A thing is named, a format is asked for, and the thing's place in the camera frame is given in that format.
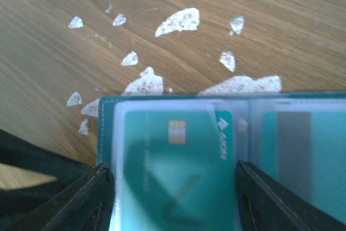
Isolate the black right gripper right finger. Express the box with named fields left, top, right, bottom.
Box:
left=235, top=160, right=345, bottom=230

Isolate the green credit card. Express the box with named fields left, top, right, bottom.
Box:
left=121, top=110, right=234, bottom=230
left=261, top=111, right=345, bottom=222

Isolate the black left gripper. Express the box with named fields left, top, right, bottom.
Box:
left=1, top=130, right=91, bottom=221

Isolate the blue leather card holder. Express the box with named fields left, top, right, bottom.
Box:
left=97, top=93, right=345, bottom=230

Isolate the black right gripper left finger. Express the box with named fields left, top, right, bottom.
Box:
left=8, top=163, right=115, bottom=230

